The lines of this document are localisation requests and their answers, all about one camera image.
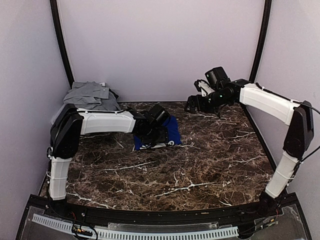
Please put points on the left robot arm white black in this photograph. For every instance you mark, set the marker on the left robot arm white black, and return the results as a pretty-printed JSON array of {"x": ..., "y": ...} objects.
[{"x": 72, "y": 123}]

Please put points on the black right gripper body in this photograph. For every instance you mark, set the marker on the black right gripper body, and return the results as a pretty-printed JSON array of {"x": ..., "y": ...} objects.
[{"x": 210, "y": 105}]

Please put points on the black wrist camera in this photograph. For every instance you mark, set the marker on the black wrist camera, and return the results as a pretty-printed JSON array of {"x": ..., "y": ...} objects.
[
  {"x": 158, "y": 115},
  {"x": 216, "y": 79}
]

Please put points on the left black frame post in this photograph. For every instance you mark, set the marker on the left black frame post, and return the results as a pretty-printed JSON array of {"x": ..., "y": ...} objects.
[{"x": 61, "y": 42}]

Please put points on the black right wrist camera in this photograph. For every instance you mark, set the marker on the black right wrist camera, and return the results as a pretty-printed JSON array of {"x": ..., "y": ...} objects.
[{"x": 216, "y": 79}]

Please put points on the right black frame post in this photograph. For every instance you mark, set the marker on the right black frame post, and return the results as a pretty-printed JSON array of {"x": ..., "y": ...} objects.
[{"x": 261, "y": 40}]

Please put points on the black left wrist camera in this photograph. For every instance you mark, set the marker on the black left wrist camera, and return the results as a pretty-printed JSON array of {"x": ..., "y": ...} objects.
[{"x": 158, "y": 115}]

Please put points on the black frame post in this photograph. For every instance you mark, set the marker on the black frame post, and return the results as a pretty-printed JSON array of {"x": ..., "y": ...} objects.
[
  {"x": 261, "y": 40},
  {"x": 61, "y": 42}
]

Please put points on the grey button shirt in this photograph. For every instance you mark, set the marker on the grey button shirt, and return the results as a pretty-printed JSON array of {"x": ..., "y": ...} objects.
[{"x": 91, "y": 95}]

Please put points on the dark garment under pile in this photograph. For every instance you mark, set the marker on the dark garment under pile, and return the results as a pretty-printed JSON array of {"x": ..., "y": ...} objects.
[{"x": 114, "y": 94}]

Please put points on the blue printed t-shirt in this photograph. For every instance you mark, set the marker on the blue printed t-shirt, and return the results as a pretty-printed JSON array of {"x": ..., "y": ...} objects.
[{"x": 172, "y": 137}]

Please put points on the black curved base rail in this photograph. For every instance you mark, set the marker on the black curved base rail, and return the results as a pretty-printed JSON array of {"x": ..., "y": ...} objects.
[{"x": 96, "y": 216}]

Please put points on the white slotted cable duct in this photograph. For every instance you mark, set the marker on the white slotted cable duct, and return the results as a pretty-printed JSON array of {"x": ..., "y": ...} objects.
[{"x": 137, "y": 232}]

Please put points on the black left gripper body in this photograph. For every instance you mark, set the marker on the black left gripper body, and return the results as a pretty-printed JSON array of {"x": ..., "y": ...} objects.
[{"x": 154, "y": 136}]

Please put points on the grey plastic laundry basket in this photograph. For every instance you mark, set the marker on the grey plastic laundry basket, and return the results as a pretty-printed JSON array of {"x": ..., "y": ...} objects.
[{"x": 55, "y": 116}]

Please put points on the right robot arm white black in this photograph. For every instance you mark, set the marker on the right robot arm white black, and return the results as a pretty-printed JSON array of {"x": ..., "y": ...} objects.
[{"x": 296, "y": 115}]

